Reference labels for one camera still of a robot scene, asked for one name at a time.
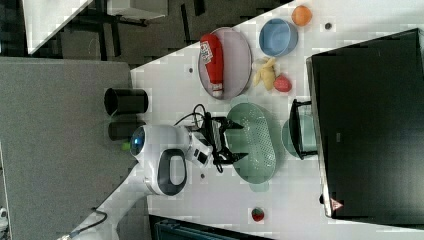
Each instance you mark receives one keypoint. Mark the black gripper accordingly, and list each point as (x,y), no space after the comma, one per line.
(213,129)

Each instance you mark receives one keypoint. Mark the green plastic strainer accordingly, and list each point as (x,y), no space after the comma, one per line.
(254,139)

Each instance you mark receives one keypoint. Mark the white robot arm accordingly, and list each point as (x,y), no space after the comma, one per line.
(162,153)

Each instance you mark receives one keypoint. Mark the yellow banana toy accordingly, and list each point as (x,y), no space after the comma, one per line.
(264,72)

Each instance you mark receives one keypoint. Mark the green cup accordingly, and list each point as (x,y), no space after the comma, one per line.
(307,137)

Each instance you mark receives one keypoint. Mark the grey round plate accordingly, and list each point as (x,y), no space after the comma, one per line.
(237,62)

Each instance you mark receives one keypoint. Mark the small red strawberry toy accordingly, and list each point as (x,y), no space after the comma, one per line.
(257,214)

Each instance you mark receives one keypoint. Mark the red ketchup bottle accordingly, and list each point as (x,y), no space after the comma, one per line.
(211,53)

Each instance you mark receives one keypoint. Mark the blue crate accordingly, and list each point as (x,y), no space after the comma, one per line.
(171,230)

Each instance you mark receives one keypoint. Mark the green lime toy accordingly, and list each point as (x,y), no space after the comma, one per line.
(126,146)

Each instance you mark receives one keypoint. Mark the black cylinder holder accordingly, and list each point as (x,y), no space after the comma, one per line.
(125,101)
(122,130)

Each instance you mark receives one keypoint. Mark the blue bowl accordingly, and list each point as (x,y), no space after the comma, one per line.
(278,37)

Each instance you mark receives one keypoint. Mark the black toaster oven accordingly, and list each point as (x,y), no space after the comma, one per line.
(367,107)

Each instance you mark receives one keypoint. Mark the orange fruit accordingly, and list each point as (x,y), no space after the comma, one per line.
(301,15)

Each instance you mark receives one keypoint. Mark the white side table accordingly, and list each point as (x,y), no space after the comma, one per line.
(44,18)

